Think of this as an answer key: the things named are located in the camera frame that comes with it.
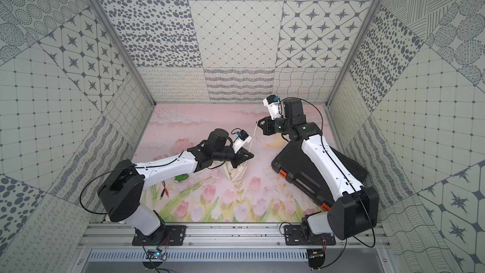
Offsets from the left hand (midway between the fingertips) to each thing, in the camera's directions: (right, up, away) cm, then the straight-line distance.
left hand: (252, 152), depth 81 cm
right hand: (+3, +13, -3) cm, 14 cm away
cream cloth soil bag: (-7, -9, -2) cm, 12 cm away
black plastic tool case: (+19, -6, +5) cm, 21 cm away
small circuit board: (-37, -37, -10) cm, 53 cm away
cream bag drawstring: (0, +8, -6) cm, 10 cm away
